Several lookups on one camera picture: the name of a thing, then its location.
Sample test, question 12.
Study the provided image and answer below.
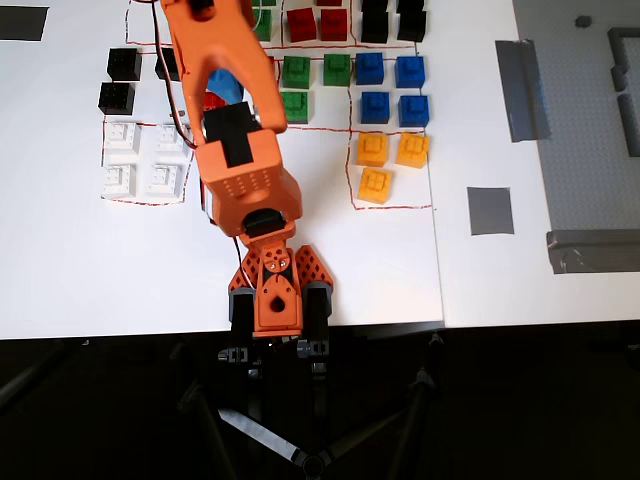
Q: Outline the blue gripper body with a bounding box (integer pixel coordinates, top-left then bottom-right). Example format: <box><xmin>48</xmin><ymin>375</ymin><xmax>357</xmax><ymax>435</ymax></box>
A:
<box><xmin>206</xmin><ymin>68</ymin><xmax>246</xmax><ymax>105</ymax></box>

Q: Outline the white stepped lego block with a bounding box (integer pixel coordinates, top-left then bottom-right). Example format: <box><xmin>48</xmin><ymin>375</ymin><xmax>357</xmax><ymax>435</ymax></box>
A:
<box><xmin>102</xmin><ymin>121</ymin><xmax>144</xmax><ymax>157</ymax></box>
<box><xmin>144</xmin><ymin>163</ymin><xmax>184</xmax><ymax>199</ymax></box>
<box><xmin>101</xmin><ymin>163</ymin><xmax>139</xmax><ymax>200</ymax></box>
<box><xmin>152</xmin><ymin>123</ymin><xmax>194</xmax><ymax>157</ymax></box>

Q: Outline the blue lego block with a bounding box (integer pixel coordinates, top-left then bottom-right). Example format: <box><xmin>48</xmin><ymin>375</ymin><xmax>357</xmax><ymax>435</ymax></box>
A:
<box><xmin>397</xmin><ymin>93</ymin><xmax>432</xmax><ymax>129</ymax></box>
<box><xmin>359</xmin><ymin>91</ymin><xmax>392</xmax><ymax>125</ymax></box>
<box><xmin>354</xmin><ymin>52</ymin><xmax>386</xmax><ymax>86</ymax></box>
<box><xmin>394</xmin><ymin>54</ymin><xmax>429</xmax><ymax>90</ymax></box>

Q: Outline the yellow lego block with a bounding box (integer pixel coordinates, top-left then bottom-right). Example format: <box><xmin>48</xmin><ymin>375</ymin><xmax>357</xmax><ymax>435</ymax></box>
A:
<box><xmin>356</xmin><ymin>132</ymin><xmax>390</xmax><ymax>168</ymax></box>
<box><xmin>395</xmin><ymin>131</ymin><xmax>431</xmax><ymax>169</ymax></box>
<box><xmin>357</xmin><ymin>167</ymin><xmax>394</xmax><ymax>205</ymax></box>

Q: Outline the grey square tape marker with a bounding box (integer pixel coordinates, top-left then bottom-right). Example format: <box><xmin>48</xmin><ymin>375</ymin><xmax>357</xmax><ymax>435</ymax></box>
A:
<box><xmin>466</xmin><ymin>186</ymin><xmax>516</xmax><ymax>236</ymax></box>

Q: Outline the black tape patch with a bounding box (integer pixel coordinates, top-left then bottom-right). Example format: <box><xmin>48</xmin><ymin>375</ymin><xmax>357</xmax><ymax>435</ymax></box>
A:
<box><xmin>0</xmin><ymin>5</ymin><xmax>50</xmax><ymax>42</ymax></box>

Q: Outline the black grey table clamp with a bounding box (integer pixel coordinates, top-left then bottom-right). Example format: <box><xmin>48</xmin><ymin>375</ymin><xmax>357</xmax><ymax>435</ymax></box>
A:
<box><xmin>295</xmin><ymin>281</ymin><xmax>335</xmax><ymax>381</ymax></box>
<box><xmin>218</xmin><ymin>287</ymin><xmax>262</xmax><ymax>379</ymax></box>

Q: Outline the grey tape strip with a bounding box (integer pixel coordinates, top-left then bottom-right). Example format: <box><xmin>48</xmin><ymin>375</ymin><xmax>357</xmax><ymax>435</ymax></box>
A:
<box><xmin>545</xmin><ymin>228</ymin><xmax>640</xmax><ymax>275</ymax></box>
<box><xmin>494</xmin><ymin>38</ymin><xmax>553</xmax><ymax>144</ymax></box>

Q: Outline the black tripod stand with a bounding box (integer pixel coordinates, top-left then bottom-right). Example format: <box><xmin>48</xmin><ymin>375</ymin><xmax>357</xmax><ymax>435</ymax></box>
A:
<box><xmin>174</xmin><ymin>332</ymin><xmax>446</xmax><ymax>480</ymax></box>

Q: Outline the grey lego baseplate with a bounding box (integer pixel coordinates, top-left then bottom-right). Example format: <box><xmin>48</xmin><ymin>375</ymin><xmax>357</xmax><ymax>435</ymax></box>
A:
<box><xmin>513</xmin><ymin>0</ymin><xmax>640</xmax><ymax>234</ymax></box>

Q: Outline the grey lego wall brick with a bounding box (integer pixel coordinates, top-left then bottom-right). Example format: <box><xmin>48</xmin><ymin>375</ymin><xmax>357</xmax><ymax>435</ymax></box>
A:
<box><xmin>616</xmin><ymin>92</ymin><xmax>640</xmax><ymax>159</ymax></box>
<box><xmin>609</xmin><ymin>64</ymin><xmax>630</xmax><ymax>94</ymax></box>
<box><xmin>606</xmin><ymin>27</ymin><xmax>640</xmax><ymax>69</ymax></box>

